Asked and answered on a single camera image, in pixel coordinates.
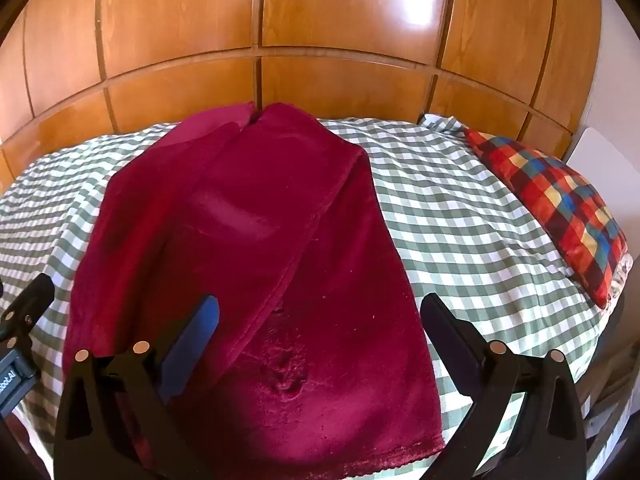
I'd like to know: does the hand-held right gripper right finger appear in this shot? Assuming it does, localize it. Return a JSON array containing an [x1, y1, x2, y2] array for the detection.
[[420, 292, 588, 480]]

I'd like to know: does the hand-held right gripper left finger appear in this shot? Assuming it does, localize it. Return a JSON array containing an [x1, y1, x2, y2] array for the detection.
[[52, 294, 236, 480]]

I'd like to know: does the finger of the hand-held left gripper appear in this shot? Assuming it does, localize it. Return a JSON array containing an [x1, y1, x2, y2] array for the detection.
[[0, 272, 56, 356]]

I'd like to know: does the dark red fleece cloth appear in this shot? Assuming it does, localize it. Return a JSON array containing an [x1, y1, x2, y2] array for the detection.
[[61, 102, 447, 467]]

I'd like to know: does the green white checkered bed sheet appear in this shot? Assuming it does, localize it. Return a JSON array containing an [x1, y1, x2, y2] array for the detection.
[[0, 114, 612, 463]]

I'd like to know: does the multicolour plaid pillow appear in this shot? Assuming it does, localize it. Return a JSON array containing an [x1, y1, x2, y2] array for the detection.
[[464, 128, 629, 310]]

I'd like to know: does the wooden panelled wardrobe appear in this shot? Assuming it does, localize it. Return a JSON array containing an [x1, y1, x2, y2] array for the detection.
[[0, 0, 607, 186]]

